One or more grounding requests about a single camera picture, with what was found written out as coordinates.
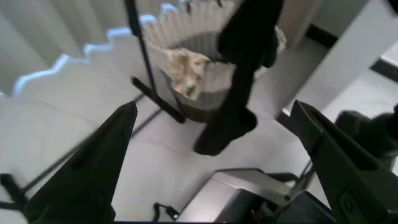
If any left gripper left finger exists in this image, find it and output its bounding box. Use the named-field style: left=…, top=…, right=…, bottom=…
left=24, top=100, right=139, bottom=223

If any white laundry basket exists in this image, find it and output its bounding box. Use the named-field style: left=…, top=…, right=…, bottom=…
left=142, top=0, right=287, bottom=124

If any black cable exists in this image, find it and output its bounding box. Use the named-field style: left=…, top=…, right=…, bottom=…
left=152, top=202, right=180, bottom=223

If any white curtain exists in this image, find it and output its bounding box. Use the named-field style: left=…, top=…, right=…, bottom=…
left=0, top=0, right=190, bottom=96

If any cream printed garment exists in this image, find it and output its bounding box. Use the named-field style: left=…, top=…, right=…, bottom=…
left=164, top=48, right=212, bottom=101

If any black garment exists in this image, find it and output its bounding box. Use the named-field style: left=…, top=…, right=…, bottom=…
left=194, top=0, right=285, bottom=156

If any black clothes rack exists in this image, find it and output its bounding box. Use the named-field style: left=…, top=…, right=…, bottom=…
left=0, top=0, right=187, bottom=213

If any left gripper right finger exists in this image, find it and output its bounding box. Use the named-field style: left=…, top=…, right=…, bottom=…
left=289, top=100, right=398, bottom=223

